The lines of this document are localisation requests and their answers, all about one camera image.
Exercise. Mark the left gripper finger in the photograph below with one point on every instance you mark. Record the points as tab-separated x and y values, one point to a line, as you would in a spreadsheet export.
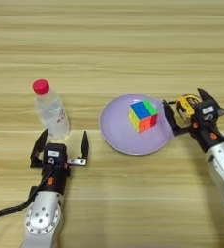
37	153
84	147

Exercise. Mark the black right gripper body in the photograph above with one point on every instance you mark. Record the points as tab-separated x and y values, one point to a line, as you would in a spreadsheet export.
210	137

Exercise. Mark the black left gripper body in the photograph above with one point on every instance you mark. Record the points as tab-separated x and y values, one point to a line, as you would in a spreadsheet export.
57	180

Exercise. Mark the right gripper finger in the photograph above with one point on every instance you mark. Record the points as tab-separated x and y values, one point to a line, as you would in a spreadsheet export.
205	97
171	117

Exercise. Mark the multicolour puzzle cube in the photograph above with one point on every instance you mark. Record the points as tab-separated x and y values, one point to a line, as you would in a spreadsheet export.
142	111

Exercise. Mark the clear bottle with red cap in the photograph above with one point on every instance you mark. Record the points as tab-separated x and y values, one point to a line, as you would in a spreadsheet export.
50	113

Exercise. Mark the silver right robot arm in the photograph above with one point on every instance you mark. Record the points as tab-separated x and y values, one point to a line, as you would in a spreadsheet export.
223	168

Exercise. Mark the yellow black tape measure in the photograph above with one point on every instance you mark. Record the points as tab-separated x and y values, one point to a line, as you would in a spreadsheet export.
185	108

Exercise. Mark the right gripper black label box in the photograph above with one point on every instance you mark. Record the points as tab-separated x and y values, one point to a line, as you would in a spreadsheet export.
202	117

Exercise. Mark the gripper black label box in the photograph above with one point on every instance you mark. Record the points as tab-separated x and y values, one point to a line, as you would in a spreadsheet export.
59	148
202	117

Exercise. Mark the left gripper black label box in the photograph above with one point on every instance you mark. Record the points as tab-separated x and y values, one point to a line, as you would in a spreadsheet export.
59	148

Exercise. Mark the purple round plate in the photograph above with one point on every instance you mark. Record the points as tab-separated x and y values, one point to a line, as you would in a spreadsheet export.
116	129

